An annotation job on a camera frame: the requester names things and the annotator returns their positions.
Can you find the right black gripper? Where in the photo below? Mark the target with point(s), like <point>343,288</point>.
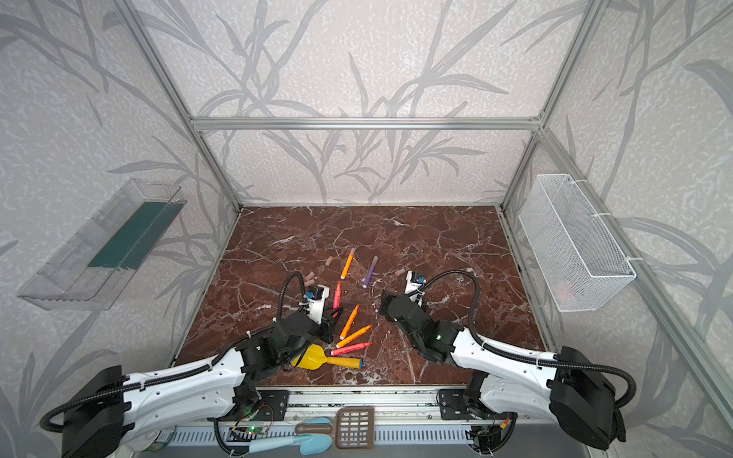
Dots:
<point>398,307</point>

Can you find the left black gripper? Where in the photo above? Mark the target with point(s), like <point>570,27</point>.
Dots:
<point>320,327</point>

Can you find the orange marker pen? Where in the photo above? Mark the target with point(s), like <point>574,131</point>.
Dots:
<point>348,263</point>
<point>352,337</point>
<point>349,322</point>

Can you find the pink marker pen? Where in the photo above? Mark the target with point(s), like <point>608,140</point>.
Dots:
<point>338,295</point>

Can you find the purple marker pen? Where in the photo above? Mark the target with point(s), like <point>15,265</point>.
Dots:
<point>367,280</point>

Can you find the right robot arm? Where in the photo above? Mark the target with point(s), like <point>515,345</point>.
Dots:
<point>584,399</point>

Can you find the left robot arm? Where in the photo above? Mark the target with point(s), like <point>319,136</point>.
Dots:
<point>114,408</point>

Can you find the red marker pen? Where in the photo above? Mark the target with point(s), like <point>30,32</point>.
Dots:
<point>349,349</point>

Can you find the yellow toy shovel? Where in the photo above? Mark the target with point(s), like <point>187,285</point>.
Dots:
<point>315,357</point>

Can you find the small circuit board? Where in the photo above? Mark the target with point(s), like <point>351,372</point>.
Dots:
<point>245,434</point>

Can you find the light blue spatula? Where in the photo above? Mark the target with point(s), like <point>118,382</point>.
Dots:
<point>312,437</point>

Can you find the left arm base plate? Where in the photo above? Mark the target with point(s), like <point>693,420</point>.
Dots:
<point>275,403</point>

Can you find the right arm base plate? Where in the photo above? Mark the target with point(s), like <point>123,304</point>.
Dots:
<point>457,404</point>

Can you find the aluminium front rail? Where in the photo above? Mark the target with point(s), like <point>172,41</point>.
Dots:
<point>403,415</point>

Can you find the white wire basket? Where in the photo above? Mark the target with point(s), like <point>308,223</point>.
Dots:
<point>581,262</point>

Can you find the clear plastic wall tray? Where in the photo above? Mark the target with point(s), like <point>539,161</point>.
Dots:
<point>91,270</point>

